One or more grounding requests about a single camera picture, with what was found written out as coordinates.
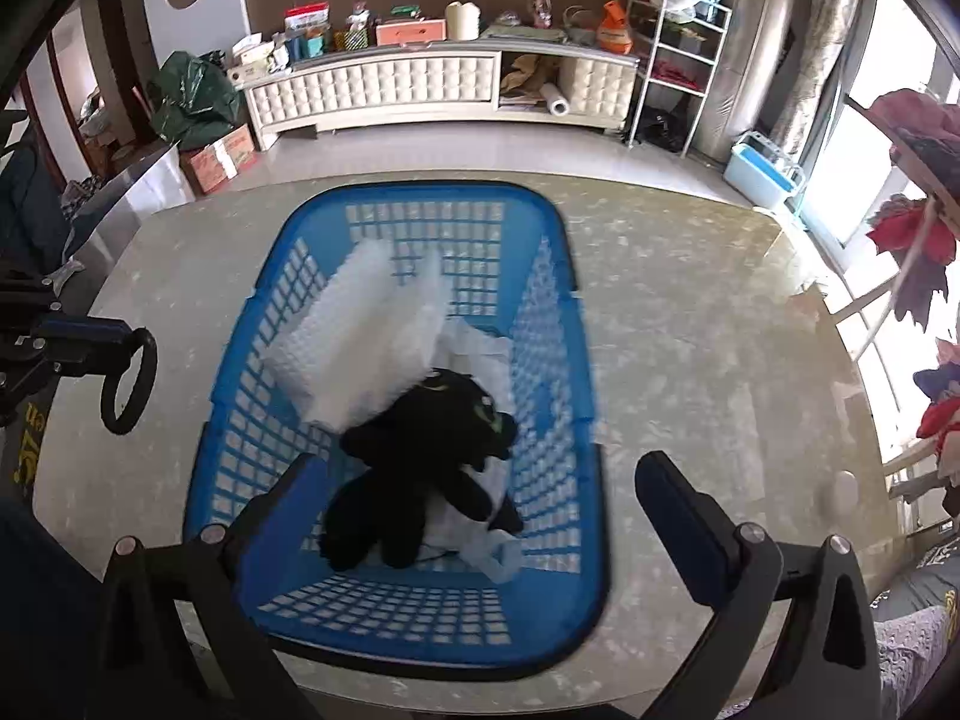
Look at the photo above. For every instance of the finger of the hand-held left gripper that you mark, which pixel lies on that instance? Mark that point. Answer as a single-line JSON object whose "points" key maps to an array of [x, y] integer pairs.
{"points": [[90, 341]]}

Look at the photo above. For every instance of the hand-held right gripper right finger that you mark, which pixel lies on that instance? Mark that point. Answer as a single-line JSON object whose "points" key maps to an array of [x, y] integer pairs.
{"points": [[675, 532]]}

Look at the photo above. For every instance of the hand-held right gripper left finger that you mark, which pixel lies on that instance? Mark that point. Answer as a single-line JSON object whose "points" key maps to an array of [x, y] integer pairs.
{"points": [[296, 514]]}

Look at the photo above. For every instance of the black plush toy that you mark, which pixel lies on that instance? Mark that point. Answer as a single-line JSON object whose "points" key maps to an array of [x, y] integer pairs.
{"points": [[420, 465]]}

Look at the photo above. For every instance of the light blue cloth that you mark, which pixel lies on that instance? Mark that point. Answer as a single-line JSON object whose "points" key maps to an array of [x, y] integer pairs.
{"points": [[472, 349]]}

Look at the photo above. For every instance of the blue plastic basket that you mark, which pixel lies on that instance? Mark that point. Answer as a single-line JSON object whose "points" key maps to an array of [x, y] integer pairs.
{"points": [[420, 193]]}

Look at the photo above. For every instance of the grey side table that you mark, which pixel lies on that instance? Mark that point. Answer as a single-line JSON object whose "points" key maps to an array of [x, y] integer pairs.
{"points": [[150, 180]]}

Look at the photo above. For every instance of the white round object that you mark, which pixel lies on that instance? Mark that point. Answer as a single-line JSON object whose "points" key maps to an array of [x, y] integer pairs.
{"points": [[846, 489]]}

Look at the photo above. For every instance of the cardboard box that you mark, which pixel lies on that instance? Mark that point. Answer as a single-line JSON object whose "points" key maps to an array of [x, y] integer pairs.
{"points": [[217, 161]]}

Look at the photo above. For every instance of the green plastic bag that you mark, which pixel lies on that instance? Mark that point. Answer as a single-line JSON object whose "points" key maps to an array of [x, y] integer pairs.
{"points": [[187, 101]]}

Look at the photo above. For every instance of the purple knit blanket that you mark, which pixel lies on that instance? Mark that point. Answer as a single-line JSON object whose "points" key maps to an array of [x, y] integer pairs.
{"points": [[915, 652]]}

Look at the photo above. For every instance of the person's dark blue clothing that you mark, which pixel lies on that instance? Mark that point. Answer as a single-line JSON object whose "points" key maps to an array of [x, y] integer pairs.
{"points": [[45, 615]]}

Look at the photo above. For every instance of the red blue garment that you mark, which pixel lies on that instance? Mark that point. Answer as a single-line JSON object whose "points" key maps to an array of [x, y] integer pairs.
{"points": [[941, 420]]}

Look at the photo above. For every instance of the brown wooden door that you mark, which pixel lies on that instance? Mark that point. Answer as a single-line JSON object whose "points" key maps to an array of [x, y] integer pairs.
{"points": [[71, 52]]}

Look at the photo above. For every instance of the blue and white plastic box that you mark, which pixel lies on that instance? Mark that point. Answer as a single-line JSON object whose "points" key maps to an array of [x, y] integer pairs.
{"points": [[754, 172]]}

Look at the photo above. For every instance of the red purple garment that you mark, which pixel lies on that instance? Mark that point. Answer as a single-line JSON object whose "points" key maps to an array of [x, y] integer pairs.
{"points": [[911, 232]]}

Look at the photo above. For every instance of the red white snack bag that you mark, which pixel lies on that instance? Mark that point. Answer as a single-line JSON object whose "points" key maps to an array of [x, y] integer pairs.
{"points": [[307, 19]]}

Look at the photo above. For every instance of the white tufted TV cabinet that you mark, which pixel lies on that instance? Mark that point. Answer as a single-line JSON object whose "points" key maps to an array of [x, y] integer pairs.
{"points": [[390, 86]]}

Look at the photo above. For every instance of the pink tissue box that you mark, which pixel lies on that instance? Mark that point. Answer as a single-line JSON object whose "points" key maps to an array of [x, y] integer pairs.
{"points": [[409, 31]]}

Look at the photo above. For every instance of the paper towel roll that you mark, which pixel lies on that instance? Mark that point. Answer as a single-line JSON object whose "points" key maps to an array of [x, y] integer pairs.
{"points": [[556, 101]]}

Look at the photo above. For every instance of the white metal rack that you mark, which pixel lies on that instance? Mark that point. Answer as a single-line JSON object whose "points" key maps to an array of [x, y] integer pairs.
{"points": [[716, 67]]}

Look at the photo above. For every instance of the pink garment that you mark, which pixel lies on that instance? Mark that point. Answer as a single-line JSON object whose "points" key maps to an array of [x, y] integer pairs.
{"points": [[915, 112]]}

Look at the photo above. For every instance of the orange bag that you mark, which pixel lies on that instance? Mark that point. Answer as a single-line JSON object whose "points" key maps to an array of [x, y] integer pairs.
{"points": [[615, 34]]}

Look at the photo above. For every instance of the patterned curtain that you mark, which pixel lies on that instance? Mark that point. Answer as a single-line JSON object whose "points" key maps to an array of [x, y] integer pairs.
{"points": [[825, 37]]}

